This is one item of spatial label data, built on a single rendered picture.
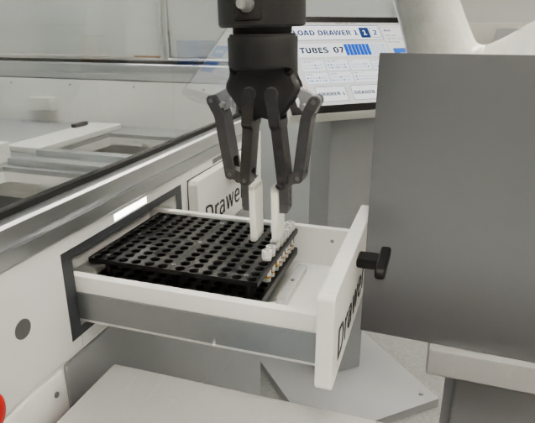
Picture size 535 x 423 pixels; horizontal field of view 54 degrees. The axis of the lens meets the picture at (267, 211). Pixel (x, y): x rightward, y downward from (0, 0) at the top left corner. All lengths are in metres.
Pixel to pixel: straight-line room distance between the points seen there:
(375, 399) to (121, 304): 1.30
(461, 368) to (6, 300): 0.56
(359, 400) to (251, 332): 1.26
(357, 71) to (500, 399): 0.96
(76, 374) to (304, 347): 0.29
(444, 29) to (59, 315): 0.70
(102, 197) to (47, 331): 0.17
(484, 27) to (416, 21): 3.17
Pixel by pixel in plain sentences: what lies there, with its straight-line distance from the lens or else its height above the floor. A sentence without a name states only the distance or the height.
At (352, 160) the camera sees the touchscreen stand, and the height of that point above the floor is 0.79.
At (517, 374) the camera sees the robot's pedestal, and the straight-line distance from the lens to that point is 0.78.
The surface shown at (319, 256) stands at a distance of 0.78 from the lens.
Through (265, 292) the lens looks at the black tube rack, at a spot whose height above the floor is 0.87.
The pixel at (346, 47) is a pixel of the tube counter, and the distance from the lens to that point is 1.55.
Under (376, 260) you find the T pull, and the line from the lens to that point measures 0.63.
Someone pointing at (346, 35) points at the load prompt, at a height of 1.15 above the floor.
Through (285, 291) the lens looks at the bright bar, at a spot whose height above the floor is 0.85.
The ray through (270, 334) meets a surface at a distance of 0.56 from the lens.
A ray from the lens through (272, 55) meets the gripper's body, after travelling 0.55.
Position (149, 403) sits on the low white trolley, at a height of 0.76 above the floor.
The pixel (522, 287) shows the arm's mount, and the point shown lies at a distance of 0.73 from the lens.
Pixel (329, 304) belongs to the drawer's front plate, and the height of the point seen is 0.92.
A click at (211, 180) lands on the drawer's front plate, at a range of 0.92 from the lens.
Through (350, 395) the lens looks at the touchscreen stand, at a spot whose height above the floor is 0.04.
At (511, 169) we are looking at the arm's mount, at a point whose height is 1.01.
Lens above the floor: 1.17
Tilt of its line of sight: 19 degrees down
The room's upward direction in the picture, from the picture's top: straight up
